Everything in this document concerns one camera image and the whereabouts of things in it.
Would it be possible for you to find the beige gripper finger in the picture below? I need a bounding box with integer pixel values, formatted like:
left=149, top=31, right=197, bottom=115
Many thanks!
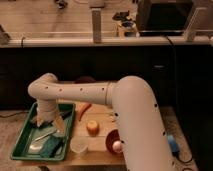
left=36, top=116, right=44, bottom=127
left=53, top=116, right=65, bottom=134

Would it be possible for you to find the wooden box with bowl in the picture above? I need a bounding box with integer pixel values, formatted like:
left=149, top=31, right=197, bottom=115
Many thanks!
left=117, top=21, right=140, bottom=38

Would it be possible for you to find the green plastic tray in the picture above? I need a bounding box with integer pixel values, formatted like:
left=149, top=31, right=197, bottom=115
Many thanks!
left=11, top=103, right=75, bottom=162

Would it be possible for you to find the black monitor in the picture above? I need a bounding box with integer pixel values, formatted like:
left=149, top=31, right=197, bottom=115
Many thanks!
left=136, top=0, right=193, bottom=35

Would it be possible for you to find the purple bowl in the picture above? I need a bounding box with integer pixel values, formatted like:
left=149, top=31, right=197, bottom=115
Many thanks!
left=75, top=76, right=96, bottom=84

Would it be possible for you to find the white plastic cup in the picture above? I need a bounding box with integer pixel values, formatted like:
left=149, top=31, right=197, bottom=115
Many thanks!
left=70, top=136, right=88, bottom=155

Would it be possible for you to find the orange bowl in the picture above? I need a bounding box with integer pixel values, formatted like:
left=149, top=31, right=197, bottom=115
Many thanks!
left=105, top=129, right=120, bottom=154

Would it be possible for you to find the black handled knife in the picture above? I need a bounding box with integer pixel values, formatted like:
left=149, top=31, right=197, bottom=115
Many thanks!
left=61, top=111, right=72, bottom=119

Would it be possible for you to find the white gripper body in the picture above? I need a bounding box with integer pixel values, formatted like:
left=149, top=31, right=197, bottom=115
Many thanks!
left=37, top=100, right=60, bottom=122

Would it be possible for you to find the orange carrot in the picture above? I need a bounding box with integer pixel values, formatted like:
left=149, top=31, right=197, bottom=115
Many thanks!
left=78, top=103, right=92, bottom=121

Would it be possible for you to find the blue object on floor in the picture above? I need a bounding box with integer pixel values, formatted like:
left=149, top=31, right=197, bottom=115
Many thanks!
left=167, top=135, right=180, bottom=153

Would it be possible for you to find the green blue sponge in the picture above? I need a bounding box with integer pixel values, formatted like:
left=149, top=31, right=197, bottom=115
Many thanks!
left=39, top=135, right=63, bottom=158

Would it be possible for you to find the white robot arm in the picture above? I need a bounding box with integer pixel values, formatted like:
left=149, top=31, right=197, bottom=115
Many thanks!
left=28, top=73, right=175, bottom=171

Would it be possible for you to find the orange yellow fruit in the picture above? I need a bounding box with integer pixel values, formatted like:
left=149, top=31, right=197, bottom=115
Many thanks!
left=86, top=120, right=99, bottom=136

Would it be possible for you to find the silver fork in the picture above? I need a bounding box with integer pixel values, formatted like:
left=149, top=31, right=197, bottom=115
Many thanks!
left=34, top=130, right=58, bottom=142

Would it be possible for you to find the yellow banana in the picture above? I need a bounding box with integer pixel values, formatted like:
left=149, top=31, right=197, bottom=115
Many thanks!
left=109, top=113, right=116, bottom=122

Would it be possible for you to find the white egg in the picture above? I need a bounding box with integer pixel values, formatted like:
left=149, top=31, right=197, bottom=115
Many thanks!
left=112, top=140, right=123, bottom=154

